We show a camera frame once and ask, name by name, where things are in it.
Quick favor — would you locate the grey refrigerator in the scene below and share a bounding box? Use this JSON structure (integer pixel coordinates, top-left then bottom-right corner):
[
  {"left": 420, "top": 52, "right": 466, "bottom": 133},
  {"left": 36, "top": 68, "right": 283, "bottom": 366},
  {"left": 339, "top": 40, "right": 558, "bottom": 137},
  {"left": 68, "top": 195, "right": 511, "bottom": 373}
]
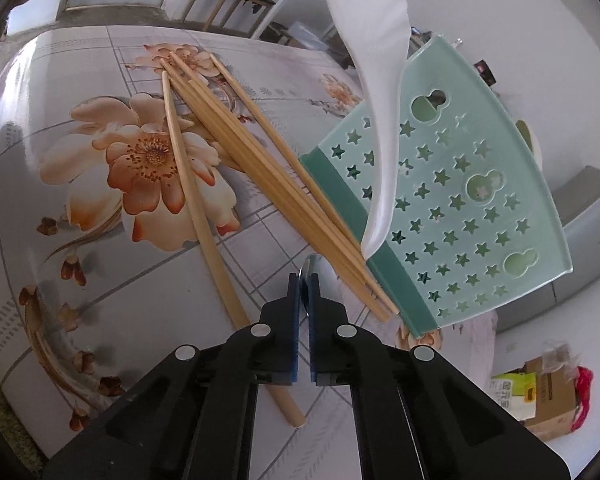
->
[{"left": 495, "top": 164, "right": 600, "bottom": 335}]

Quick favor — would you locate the small metal spoon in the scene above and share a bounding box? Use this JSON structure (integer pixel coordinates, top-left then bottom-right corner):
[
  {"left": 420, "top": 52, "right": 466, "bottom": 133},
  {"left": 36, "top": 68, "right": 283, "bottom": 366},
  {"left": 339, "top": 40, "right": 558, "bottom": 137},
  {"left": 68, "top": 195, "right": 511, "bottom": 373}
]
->
[{"left": 300, "top": 254, "right": 326, "bottom": 318}]

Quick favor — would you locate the cardboard box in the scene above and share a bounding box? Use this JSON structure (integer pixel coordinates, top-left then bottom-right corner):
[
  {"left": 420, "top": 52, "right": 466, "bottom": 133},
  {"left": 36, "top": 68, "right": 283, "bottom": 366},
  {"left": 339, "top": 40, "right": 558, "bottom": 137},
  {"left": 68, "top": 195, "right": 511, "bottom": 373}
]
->
[{"left": 517, "top": 355, "right": 581, "bottom": 443}]

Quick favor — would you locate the red bag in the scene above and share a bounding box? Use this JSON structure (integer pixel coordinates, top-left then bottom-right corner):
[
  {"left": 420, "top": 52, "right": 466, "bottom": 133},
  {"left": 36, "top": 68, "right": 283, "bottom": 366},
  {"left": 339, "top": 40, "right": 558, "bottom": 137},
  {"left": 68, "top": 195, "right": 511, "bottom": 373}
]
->
[{"left": 570, "top": 366, "right": 595, "bottom": 433}]

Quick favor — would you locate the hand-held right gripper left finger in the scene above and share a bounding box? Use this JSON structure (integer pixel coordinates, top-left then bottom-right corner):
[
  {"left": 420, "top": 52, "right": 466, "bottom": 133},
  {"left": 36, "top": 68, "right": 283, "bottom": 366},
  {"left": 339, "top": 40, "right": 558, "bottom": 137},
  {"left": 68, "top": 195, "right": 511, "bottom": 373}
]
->
[{"left": 42, "top": 272, "right": 303, "bottom": 480}]

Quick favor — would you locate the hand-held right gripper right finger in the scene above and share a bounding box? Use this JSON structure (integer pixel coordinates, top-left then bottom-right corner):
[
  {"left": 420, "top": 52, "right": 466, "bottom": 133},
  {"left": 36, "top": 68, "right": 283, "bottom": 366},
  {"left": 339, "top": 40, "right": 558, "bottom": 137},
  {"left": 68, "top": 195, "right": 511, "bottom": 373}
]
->
[{"left": 307, "top": 277, "right": 573, "bottom": 480}]

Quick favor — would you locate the bundle of wooden chopsticks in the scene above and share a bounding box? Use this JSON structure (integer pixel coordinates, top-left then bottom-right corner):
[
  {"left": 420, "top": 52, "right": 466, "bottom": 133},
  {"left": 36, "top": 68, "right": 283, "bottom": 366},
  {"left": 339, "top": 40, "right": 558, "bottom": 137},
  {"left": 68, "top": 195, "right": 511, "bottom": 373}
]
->
[{"left": 169, "top": 51, "right": 401, "bottom": 316}]

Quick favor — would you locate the mint green utensil holder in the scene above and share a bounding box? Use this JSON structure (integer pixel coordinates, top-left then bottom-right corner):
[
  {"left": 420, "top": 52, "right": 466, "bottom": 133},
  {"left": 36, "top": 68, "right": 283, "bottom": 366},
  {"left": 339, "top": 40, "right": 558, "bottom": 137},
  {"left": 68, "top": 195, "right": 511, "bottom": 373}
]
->
[{"left": 298, "top": 35, "right": 573, "bottom": 338}]

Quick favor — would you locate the white side table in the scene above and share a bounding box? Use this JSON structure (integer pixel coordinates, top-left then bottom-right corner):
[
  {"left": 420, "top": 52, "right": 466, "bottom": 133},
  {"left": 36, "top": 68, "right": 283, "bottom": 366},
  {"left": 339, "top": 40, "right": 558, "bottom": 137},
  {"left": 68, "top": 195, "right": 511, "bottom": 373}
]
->
[{"left": 252, "top": 0, "right": 331, "bottom": 48}]

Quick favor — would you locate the white plastic rice spoon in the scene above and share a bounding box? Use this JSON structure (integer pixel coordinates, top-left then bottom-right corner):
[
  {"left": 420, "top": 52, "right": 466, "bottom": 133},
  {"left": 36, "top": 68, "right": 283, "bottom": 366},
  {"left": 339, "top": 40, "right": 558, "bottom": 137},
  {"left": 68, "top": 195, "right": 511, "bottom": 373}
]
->
[{"left": 324, "top": 0, "right": 411, "bottom": 257}]

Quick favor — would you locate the wooden chopstick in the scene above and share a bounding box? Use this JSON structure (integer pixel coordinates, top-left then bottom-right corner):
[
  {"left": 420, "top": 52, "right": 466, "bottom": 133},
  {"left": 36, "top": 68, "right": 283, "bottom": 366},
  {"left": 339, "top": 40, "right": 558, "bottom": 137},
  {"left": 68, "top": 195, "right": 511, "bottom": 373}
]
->
[
  {"left": 187, "top": 77, "right": 381, "bottom": 301},
  {"left": 161, "top": 70, "right": 307, "bottom": 428},
  {"left": 160, "top": 59, "right": 391, "bottom": 322},
  {"left": 210, "top": 55, "right": 368, "bottom": 261}
]

